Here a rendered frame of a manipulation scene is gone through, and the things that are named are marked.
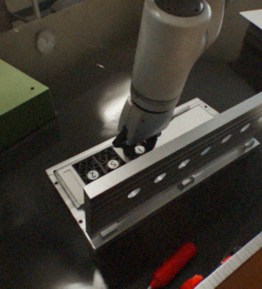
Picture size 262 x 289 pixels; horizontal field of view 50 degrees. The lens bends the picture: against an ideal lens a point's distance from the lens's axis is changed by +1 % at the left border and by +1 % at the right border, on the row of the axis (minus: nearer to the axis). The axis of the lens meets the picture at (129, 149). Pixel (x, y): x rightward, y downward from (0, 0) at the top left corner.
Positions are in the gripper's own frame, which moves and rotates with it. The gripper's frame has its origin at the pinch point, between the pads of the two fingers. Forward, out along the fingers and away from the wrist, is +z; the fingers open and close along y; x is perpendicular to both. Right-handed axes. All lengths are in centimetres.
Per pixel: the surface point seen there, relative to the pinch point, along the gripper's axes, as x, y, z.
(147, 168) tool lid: 12.1, 10.9, -18.7
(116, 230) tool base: 13.0, 14.5, -0.8
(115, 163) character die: 0.5, 6.6, 1.4
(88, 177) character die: 0.5, 13.1, 1.4
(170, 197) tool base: 12.9, 1.8, 0.1
